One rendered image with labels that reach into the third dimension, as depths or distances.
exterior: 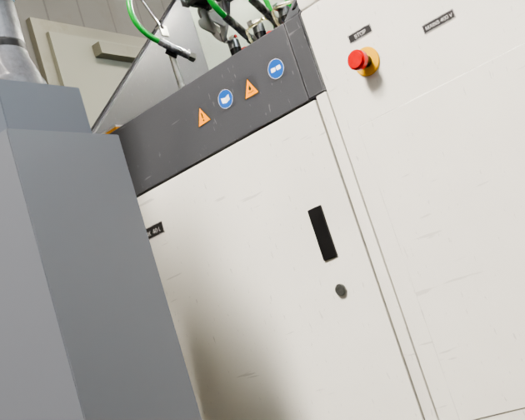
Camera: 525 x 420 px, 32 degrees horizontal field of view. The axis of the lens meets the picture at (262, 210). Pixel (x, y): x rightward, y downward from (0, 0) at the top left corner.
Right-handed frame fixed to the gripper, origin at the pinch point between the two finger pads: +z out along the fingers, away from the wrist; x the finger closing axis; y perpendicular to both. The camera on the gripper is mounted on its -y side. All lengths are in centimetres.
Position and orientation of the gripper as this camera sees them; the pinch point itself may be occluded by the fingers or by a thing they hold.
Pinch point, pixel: (223, 37)
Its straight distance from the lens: 213.6
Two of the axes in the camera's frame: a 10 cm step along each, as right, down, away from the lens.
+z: 2.9, 9.4, -1.9
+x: 7.2, -3.5, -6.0
